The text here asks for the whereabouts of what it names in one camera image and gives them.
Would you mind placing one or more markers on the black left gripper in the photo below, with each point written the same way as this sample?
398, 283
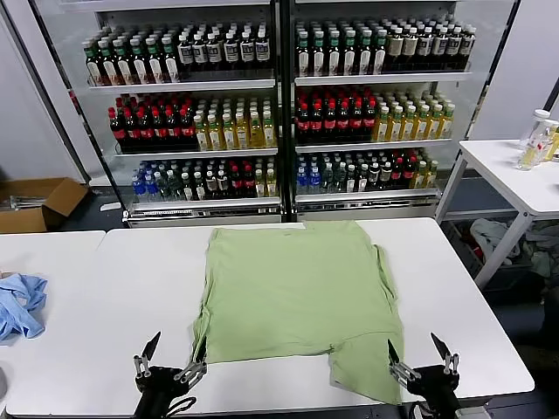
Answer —
157, 388

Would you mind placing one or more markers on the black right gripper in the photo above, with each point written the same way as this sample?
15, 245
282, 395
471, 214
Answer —
436, 388

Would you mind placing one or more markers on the green polo shirt red print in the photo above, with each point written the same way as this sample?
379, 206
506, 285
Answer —
297, 297

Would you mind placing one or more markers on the black storage crate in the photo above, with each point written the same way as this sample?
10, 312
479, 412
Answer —
511, 281

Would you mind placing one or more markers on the red fabric item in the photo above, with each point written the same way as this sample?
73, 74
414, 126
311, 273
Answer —
476, 251

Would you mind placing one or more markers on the grey white garment pile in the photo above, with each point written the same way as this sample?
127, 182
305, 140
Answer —
493, 238

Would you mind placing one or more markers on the glass front beverage cooler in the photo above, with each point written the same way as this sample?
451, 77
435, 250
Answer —
201, 214

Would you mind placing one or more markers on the crumpled light blue garment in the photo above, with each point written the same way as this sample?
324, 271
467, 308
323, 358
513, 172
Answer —
22, 305

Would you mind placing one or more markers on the teal grey garment pile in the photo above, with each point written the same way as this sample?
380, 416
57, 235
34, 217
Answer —
543, 257

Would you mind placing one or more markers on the white cooler shelf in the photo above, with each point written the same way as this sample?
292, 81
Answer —
384, 78
205, 203
371, 146
367, 196
183, 85
196, 153

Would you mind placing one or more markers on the white shelving unit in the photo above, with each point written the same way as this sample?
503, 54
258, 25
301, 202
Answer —
367, 208

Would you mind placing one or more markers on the small white floor object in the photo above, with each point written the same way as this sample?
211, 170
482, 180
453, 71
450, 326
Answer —
110, 205

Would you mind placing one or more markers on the blue water bottle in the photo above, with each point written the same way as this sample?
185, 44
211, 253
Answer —
314, 183
139, 190
151, 189
302, 183

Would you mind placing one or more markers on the dark drink bottle white cap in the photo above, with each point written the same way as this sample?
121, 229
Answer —
374, 179
351, 181
223, 186
385, 178
187, 188
211, 187
363, 181
200, 187

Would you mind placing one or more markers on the small yellow drink bottle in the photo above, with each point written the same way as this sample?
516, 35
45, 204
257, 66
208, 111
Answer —
260, 185
421, 177
432, 176
272, 184

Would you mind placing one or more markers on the small red cap cola bottle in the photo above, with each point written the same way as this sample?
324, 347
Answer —
410, 176
398, 176
236, 184
249, 184

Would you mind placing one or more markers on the open brown cardboard box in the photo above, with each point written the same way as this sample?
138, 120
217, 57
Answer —
61, 196

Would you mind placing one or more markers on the white side table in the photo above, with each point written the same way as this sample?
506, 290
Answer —
502, 174

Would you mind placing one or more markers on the grey metal bars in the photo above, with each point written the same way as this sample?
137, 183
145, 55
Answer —
26, 202

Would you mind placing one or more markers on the yellow liquid bottle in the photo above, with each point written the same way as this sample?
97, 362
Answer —
554, 142

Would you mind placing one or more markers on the green cap white label bottle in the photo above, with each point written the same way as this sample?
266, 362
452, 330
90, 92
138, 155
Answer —
304, 57
170, 63
139, 64
108, 66
154, 63
93, 67
123, 65
365, 56
319, 57
380, 55
349, 57
334, 57

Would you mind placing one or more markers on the dark bottle blue white label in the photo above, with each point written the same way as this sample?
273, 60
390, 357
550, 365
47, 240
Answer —
231, 51
468, 44
425, 46
246, 50
454, 45
214, 52
262, 50
199, 53
439, 46
185, 54

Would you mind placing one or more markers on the dark bottle beige label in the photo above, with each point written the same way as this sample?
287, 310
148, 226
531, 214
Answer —
395, 47
410, 47

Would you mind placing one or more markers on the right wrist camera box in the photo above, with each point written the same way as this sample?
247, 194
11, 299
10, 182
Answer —
478, 411

